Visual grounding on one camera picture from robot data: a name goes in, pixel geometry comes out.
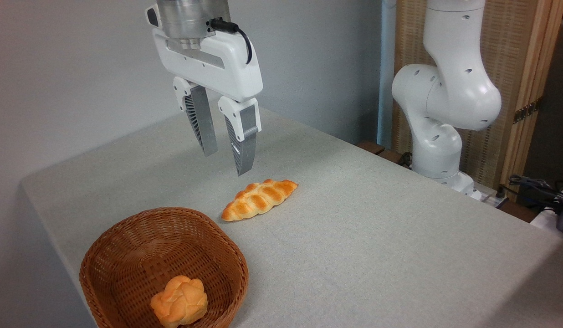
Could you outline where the pale vertical pipe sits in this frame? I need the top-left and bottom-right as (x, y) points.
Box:
(377, 0), (397, 149)

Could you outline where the long braided bread loaf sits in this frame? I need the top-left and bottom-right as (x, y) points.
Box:
(221, 179), (299, 222)

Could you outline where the black cable bundle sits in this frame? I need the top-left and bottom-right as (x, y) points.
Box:
(496, 174), (563, 216)

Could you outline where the dark metal screen hinge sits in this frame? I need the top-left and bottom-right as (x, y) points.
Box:
(512, 97), (543, 125)

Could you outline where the round knotted bread roll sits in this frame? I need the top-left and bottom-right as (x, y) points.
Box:
(150, 275), (209, 328)

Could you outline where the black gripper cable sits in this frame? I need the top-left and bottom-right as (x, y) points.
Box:
(210, 18), (254, 65)

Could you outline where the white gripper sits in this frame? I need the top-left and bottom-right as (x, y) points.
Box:
(152, 28), (264, 177)

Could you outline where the brown wooden base board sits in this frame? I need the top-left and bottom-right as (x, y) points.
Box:
(356, 140), (413, 168)

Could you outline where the brown wicker basket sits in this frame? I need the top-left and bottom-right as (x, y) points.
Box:
(79, 207), (250, 328)

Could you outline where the wooden woven folding screen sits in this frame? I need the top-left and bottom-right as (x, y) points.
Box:
(393, 0), (563, 201)

